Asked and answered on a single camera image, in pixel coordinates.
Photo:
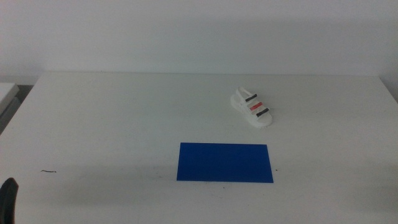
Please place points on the blue rectangular mat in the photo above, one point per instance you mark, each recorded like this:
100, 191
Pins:
224, 163

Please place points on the small dark thread scrap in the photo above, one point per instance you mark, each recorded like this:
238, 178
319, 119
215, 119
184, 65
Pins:
48, 171

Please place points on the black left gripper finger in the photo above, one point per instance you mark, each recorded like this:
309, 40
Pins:
7, 202

